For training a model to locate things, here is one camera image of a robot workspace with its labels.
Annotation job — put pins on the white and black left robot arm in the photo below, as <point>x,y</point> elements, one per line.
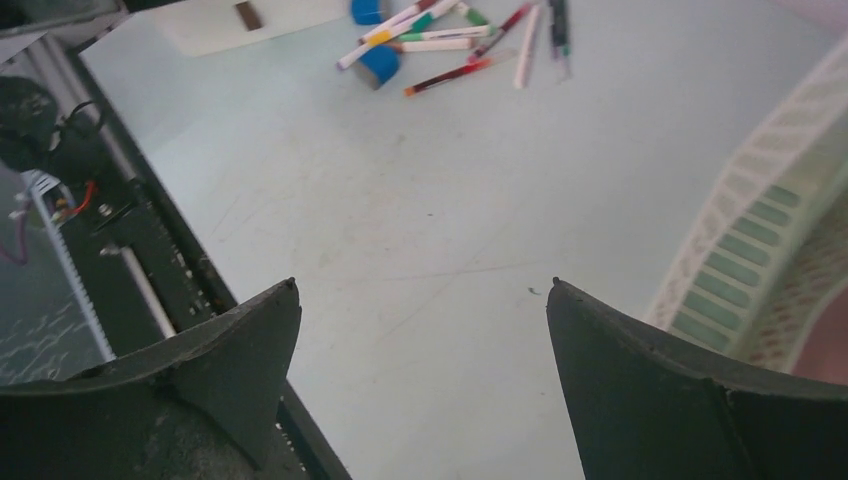
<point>36,136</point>

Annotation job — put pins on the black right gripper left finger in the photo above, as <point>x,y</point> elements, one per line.
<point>166,411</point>

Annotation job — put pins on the white chalk stick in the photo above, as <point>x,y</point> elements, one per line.
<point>526,53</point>

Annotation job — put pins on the red transparent pen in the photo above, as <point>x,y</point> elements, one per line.
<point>501,31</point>

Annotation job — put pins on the white marker yellow cap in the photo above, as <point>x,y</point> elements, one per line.
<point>436,11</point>

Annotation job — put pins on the white drawer cabinet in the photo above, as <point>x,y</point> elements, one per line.
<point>202,27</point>

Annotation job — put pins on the white marker green cap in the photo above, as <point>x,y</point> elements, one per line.
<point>471,14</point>

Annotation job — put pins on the red pen orange cap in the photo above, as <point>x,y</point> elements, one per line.
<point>464,70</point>

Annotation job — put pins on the blue eraser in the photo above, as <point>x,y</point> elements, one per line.
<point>369,12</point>
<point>377,66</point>

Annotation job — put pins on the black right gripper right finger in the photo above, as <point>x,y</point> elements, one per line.
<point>644,404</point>

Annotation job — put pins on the white marker brown tip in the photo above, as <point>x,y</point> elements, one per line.
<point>433,45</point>

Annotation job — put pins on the white perforated file organizer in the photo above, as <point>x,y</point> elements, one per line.
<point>778,144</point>

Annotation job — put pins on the white marker green tip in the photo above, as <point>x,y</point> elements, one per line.
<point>456,33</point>

